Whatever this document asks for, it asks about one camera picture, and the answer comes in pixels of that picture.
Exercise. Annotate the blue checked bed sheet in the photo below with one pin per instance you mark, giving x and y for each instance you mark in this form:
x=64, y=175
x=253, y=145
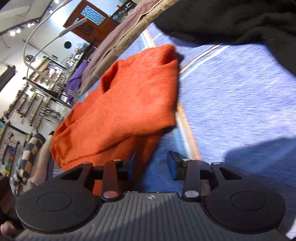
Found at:
x=240, y=106

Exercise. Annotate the orange knit sweater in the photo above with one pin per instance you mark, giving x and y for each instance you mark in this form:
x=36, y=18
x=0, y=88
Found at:
x=133, y=106

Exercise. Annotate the wall display rack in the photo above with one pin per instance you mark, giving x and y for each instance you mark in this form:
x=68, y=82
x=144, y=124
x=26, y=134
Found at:
x=38, y=107

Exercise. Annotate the brown wooden door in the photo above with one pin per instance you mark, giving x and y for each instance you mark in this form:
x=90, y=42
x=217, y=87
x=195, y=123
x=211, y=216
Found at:
x=97, y=27

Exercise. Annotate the purple folded garment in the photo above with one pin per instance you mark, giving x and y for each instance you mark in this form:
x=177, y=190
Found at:
x=74, y=83

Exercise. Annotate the tan mauve bed cover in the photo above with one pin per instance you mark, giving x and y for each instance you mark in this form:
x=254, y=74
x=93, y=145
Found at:
x=120, y=39

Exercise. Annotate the folded grey checked blanket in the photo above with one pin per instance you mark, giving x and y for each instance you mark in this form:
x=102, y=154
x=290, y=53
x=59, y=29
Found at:
x=31, y=170

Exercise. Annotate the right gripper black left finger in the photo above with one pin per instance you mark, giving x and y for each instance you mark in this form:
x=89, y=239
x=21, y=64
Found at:
x=109, y=181

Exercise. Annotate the white arched lamp stand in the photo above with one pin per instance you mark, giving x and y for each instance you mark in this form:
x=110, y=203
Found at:
x=61, y=34

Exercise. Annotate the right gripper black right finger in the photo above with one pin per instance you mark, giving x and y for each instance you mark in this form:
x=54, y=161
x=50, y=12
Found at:
x=200, y=178

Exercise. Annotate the black garment pile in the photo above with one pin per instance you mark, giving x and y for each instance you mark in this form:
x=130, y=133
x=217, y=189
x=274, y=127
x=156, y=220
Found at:
x=271, y=23

